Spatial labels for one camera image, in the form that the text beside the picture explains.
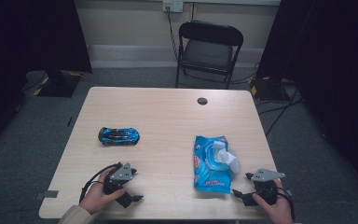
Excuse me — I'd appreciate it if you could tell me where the black wall socket cable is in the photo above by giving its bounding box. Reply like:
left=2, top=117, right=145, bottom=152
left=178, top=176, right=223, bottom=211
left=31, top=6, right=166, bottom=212
left=166, top=6, right=181, bottom=63

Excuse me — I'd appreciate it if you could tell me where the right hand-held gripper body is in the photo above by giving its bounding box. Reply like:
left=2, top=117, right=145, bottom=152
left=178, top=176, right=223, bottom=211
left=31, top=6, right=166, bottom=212
left=250, top=168, right=286, bottom=206

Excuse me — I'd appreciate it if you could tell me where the black folding chair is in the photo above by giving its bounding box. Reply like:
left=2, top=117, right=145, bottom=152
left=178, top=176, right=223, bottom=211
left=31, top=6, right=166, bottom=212
left=174, top=20, right=244, bottom=90

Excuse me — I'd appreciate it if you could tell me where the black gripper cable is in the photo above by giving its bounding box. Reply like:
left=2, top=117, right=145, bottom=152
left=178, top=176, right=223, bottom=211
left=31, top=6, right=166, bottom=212
left=78, top=162, right=119, bottom=205
left=276, top=186, right=296, bottom=222

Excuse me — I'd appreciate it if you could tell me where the black floor cable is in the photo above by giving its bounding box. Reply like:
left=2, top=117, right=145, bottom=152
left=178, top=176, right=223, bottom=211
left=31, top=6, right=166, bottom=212
left=256, top=87, right=304, bottom=138

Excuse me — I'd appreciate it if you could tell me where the white wet wipe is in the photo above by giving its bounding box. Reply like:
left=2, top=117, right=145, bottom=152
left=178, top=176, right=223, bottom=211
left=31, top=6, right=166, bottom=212
left=212, top=140, right=235, bottom=166

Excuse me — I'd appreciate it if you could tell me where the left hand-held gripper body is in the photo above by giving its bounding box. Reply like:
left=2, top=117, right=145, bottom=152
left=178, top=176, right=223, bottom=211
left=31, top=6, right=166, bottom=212
left=103, top=161, right=135, bottom=196

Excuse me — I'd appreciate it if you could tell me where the person's left hand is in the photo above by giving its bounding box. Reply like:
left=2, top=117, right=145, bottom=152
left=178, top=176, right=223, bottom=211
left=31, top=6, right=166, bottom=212
left=78, top=167, right=128, bottom=216

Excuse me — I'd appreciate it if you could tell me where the white wall socket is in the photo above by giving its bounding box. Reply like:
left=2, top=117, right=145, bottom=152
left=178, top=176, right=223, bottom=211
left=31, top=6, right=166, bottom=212
left=162, top=0, right=185, bottom=14

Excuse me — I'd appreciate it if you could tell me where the black stand base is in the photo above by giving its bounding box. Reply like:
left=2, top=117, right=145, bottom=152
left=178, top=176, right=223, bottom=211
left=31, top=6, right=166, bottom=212
left=249, top=76, right=291, bottom=103
left=33, top=69, right=83, bottom=98

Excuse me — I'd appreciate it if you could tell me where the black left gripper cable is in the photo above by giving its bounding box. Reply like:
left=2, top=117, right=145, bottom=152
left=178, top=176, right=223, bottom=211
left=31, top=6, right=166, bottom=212
left=78, top=162, right=119, bottom=205

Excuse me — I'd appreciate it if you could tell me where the blue and black toy car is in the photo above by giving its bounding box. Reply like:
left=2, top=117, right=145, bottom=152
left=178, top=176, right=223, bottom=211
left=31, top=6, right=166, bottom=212
left=97, top=126, right=141, bottom=147

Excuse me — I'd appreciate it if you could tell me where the black curtain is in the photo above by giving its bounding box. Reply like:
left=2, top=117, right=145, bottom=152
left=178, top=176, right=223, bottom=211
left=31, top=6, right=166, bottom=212
left=255, top=0, right=358, bottom=189
left=0, top=0, right=93, bottom=157

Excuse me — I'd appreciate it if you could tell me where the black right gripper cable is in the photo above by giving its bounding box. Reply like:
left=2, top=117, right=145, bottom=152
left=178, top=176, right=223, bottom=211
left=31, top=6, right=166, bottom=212
left=276, top=186, right=296, bottom=222

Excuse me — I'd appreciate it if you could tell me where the blue wet wipes pack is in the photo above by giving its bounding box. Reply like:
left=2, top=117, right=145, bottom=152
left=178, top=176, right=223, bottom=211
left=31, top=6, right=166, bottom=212
left=193, top=134, right=241, bottom=195

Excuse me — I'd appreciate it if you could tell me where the person's right hand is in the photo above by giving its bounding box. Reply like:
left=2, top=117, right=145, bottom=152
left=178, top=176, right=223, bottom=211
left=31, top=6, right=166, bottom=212
left=252, top=179, right=295, bottom=224

